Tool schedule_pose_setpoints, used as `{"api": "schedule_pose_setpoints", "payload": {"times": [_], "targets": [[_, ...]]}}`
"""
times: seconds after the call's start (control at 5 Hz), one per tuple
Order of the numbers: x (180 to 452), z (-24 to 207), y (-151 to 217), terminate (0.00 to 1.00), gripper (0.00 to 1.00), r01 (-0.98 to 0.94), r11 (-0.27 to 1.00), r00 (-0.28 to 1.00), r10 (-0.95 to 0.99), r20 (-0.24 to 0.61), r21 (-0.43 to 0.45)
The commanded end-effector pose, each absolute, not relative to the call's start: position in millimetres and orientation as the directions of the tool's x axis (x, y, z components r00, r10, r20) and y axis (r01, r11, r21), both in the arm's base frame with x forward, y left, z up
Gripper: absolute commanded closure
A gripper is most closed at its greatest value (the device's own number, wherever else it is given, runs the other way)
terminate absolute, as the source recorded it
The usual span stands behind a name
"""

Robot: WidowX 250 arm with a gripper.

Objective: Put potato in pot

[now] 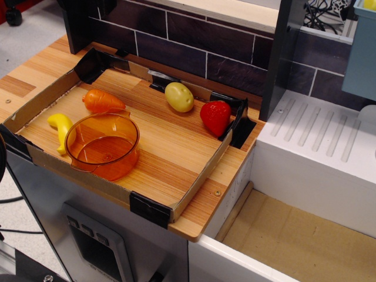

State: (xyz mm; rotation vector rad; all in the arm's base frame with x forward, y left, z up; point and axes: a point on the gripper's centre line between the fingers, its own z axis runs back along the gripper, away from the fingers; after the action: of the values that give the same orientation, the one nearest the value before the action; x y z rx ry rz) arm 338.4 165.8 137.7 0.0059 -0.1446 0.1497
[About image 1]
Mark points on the red toy strawberry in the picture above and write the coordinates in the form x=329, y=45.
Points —
x=215, y=116

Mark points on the orange toy carrot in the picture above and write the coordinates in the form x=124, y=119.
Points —
x=99, y=101

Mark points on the dark grey vertical post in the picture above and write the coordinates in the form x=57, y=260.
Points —
x=290, y=20

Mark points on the yellow toy banana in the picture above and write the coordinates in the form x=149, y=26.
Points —
x=66, y=135

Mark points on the dark left back post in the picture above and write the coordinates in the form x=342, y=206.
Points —
x=77, y=16

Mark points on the silver toy oven front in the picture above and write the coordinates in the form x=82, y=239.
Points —
x=93, y=238

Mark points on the black caster wheel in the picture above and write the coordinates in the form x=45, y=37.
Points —
x=13, y=16

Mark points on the cardboard fence with black tape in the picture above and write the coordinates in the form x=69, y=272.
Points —
x=183, y=168

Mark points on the white toy sink unit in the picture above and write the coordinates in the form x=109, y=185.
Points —
x=303, y=208

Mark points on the yellow-green toy potato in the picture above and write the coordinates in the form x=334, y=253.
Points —
x=179, y=97

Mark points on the orange transparent plastic pot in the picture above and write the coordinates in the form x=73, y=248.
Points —
x=106, y=145

